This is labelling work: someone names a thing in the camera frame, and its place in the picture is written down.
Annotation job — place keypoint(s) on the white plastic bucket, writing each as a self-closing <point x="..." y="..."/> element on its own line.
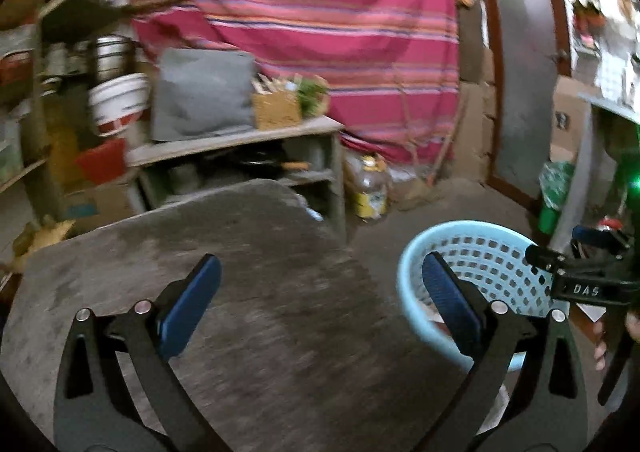
<point x="117" y="105"/>

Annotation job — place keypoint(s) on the woven wooden box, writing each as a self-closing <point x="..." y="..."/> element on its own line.
<point x="277" y="107"/>

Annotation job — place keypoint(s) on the grey cloth cover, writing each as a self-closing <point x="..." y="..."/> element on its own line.
<point x="202" y="97"/>

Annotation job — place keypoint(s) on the wooden shelf table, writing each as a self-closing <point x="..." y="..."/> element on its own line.
<point x="235" y="140"/>

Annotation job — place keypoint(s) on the grey door with brown frame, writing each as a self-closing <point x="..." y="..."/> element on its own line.
<point x="522" y="57"/>

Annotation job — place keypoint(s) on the metal pot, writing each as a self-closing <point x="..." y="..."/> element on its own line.
<point x="112" y="57"/>

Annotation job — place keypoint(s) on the clear plastic bag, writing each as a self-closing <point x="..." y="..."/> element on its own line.
<point x="312" y="212"/>

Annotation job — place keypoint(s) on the black frying pan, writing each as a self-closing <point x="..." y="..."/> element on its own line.
<point x="265" y="163"/>

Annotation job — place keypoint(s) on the stack of cardboard boxes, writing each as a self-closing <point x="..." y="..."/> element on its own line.
<point x="475" y="97"/>

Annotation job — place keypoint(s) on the person's right hand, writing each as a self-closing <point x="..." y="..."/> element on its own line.
<point x="600" y="342"/>

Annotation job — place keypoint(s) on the yellow label oil bottle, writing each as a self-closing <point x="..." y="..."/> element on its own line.
<point x="372" y="194"/>

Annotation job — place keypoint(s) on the light blue plastic basket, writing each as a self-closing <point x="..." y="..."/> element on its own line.
<point x="480" y="252"/>

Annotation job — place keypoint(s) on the straw broom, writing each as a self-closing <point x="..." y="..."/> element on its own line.
<point x="417" y="192"/>

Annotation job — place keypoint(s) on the metal topped table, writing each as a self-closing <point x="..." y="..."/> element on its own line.
<point x="615" y="112"/>

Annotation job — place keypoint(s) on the red striped cloth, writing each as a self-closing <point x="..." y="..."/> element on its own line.
<point x="310" y="32"/>

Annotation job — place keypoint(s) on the green leafy vegetables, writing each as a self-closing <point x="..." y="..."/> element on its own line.
<point x="312" y="95"/>

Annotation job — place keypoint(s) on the cardboard box with black label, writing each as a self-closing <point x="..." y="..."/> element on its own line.
<point x="567" y="117"/>

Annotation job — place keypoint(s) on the red plastic tub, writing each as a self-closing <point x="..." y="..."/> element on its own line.
<point x="102" y="162"/>

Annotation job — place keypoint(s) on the cardboard box with blue print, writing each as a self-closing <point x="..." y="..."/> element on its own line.
<point x="100" y="207"/>

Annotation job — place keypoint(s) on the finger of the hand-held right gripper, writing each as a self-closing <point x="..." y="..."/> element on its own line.
<point x="545" y="259"/>
<point x="590" y="237"/>

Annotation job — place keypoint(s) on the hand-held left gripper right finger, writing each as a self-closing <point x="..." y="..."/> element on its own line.
<point x="450" y="302"/>

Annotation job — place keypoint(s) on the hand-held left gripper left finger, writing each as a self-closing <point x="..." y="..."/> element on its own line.
<point x="192" y="302"/>

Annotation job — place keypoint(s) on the white wall rack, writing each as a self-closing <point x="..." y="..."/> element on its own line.
<point x="600" y="7"/>

